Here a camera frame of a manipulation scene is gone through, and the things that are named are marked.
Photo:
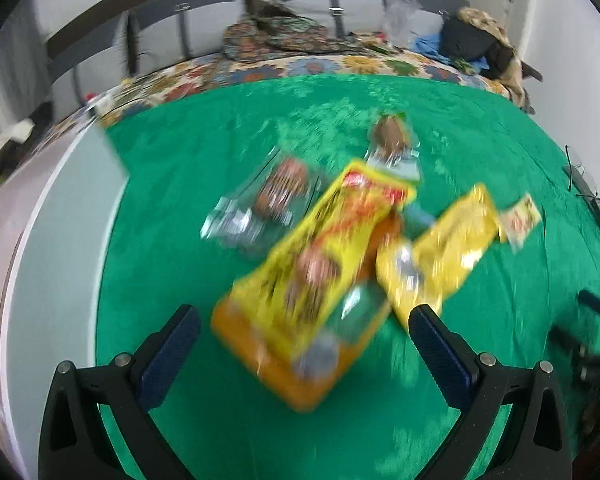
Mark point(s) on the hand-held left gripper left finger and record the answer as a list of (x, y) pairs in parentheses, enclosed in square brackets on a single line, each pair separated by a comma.
[(170, 355)]

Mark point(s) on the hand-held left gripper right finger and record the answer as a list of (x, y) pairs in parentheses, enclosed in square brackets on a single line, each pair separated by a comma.
[(440, 355)]

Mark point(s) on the large yellow orange packet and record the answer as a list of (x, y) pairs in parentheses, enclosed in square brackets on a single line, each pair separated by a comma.
[(305, 260)]

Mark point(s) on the clear brown snack packet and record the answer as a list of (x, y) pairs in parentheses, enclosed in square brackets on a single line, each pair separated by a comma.
[(387, 135), (280, 190)]

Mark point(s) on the green patterned blanket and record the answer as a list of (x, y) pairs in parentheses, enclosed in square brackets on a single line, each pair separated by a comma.
[(190, 260)]

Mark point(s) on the gold crinkly snack packet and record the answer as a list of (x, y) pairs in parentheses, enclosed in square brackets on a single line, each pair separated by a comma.
[(445, 250)]

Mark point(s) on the pale yellow flat packet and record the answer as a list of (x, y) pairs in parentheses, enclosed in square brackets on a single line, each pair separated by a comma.
[(520, 220)]

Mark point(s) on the leopard print blanket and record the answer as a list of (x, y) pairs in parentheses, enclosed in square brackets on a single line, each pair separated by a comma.
[(510, 77)]

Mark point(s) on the white hat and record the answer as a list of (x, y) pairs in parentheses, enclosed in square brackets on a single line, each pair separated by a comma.
[(12, 135)]

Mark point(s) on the floral bedsheet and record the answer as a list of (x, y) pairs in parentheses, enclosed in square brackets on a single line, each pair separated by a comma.
[(205, 72)]

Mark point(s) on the black garment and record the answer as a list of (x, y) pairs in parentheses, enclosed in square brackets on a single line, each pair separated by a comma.
[(465, 40)]

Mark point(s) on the blue cloth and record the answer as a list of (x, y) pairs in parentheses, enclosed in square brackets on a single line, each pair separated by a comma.
[(427, 45)]

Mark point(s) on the clear plastic bag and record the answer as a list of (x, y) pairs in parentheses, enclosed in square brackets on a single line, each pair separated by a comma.
[(400, 20)]

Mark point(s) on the dark floral quilt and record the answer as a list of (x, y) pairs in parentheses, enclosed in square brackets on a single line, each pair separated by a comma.
[(280, 35)]

